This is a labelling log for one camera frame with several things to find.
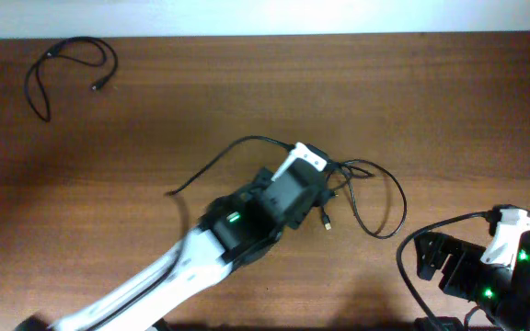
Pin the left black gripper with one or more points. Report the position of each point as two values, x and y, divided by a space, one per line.
278 182

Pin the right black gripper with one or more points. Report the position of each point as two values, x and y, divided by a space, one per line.
466 258

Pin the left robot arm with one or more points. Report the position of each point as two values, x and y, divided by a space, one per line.
235 231

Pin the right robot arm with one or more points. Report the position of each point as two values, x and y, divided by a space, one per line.
512 311

